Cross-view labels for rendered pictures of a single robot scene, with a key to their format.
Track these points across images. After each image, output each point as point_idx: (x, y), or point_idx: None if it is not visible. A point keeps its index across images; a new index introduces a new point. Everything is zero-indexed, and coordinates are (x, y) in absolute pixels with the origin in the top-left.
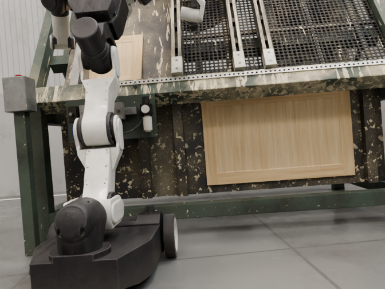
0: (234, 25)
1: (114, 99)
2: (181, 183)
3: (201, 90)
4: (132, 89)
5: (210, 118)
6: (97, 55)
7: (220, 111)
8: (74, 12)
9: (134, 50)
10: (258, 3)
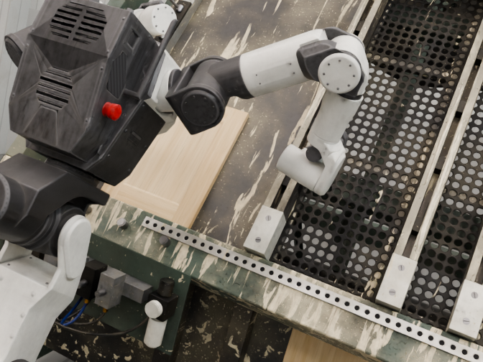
0: (438, 174)
1: (57, 314)
2: None
3: (281, 317)
4: (158, 244)
5: (307, 340)
6: (18, 244)
7: None
8: (10, 129)
9: (215, 146)
10: None
